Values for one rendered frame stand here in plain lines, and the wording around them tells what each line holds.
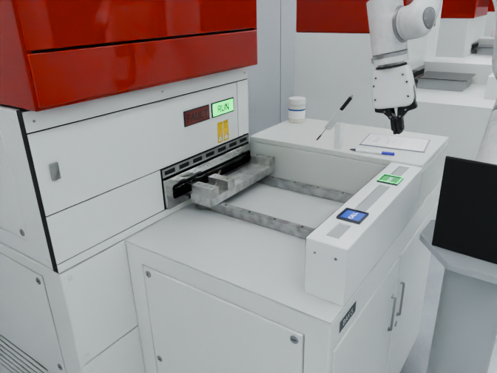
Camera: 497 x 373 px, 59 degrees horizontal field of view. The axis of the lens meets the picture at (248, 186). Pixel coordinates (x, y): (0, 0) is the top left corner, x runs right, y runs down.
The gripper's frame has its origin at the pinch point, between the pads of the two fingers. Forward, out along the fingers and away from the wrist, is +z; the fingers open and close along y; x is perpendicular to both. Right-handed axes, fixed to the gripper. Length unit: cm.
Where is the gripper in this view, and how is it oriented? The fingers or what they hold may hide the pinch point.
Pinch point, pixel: (397, 125)
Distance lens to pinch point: 120.4
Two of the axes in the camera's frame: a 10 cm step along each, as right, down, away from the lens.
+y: 8.0, 0.1, -6.0
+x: 5.7, -3.3, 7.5
